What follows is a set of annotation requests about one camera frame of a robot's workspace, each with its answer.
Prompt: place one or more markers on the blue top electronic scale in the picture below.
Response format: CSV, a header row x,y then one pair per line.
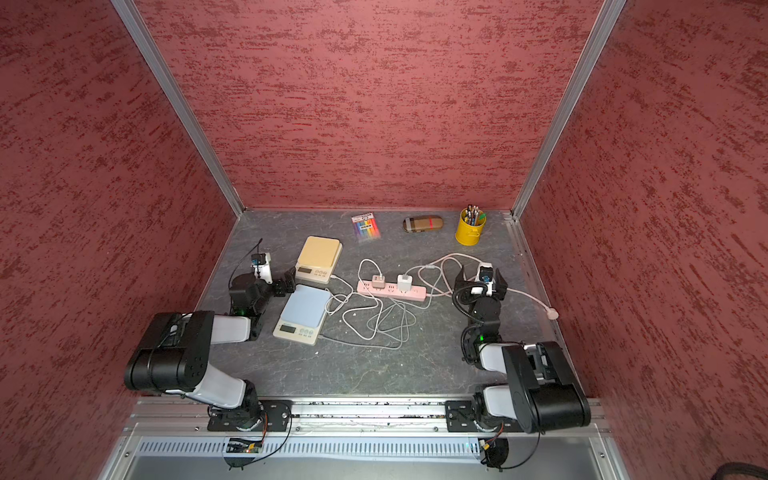
x,y
303,315

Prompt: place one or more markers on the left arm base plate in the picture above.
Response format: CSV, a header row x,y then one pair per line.
x,y
265,415

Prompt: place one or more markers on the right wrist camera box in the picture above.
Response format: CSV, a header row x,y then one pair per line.
x,y
485,275

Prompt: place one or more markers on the aluminium corner post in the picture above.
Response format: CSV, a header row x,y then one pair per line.
x,y
137,29
603,26

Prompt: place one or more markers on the plaid pencil case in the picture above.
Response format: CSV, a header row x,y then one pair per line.
x,y
419,224

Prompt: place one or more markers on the pink power strip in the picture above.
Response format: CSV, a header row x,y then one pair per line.
x,y
391,291

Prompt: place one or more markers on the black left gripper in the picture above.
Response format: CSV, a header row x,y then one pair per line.
x,y
281,291

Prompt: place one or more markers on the aluminium corner post right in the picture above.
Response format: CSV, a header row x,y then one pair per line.
x,y
603,26

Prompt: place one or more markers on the yellow pen holder cup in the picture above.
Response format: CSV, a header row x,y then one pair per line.
x,y
471,224

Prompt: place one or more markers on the white square charger block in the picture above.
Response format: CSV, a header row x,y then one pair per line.
x,y
404,283

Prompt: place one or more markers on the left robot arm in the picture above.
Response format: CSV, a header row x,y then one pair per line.
x,y
173,358

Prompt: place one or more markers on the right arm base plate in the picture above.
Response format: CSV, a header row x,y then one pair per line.
x,y
465,416

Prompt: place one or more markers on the rainbow marker pack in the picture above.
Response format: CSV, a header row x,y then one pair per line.
x,y
365,227

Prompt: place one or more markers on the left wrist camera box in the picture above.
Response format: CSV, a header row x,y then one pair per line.
x,y
261,264

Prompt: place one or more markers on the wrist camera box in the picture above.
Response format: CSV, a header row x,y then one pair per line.
x,y
261,264
485,275

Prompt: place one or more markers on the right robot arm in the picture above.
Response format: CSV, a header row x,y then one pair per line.
x,y
541,392

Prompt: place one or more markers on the aluminium corner post left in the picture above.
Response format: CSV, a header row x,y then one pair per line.
x,y
137,29

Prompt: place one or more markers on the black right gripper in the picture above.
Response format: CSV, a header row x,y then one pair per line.
x,y
463,286

